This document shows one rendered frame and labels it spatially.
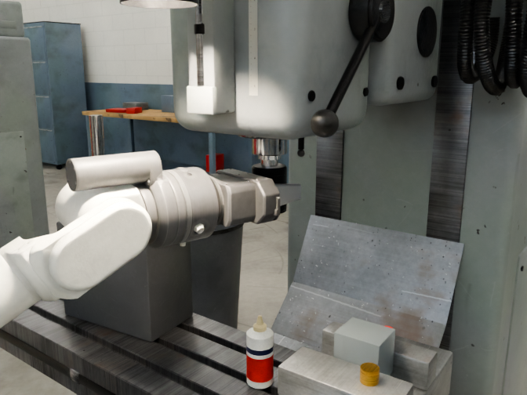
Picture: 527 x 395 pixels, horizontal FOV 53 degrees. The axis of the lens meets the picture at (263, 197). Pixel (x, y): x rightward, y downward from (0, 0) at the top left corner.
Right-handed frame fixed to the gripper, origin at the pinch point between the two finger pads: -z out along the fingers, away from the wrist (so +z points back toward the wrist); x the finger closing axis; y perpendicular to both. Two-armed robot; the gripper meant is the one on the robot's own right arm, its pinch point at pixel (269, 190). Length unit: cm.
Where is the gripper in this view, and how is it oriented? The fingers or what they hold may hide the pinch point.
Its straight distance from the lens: 71.1
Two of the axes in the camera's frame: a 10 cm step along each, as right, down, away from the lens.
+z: -7.9, 1.4, -6.0
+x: -6.1, -1.9, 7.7
